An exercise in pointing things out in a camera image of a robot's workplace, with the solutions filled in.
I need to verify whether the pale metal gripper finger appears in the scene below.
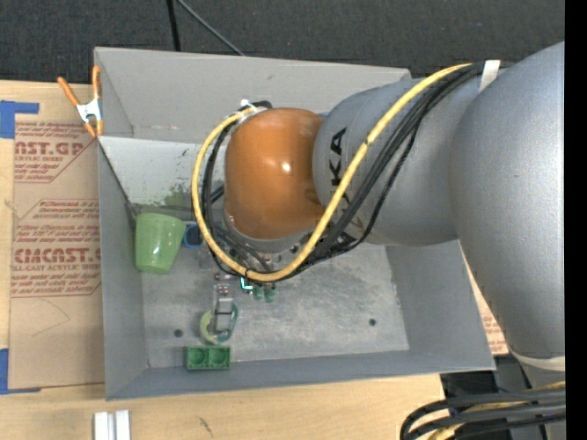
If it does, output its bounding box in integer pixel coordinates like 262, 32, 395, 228
211, 270, 222, 335
218, 283, 234, 333

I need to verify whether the green toy building brick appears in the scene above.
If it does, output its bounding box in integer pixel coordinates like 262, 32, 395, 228
183, 345, 232, 371

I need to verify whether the small blue round object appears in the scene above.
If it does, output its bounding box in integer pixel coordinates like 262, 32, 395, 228
183, 224, 204, 249

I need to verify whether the light green plastic cup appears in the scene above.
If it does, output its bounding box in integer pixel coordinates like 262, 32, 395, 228
134, 212, 188, 275

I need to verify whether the grey metal bin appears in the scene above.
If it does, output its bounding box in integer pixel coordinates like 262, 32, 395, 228
93, 46, 498, 402

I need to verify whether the brown cardboard board red print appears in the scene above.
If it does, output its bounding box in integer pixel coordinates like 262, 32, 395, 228
0, 79, 511, 391

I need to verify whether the green and yellow ring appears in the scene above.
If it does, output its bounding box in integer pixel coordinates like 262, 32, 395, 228
198, 302, 240, 344

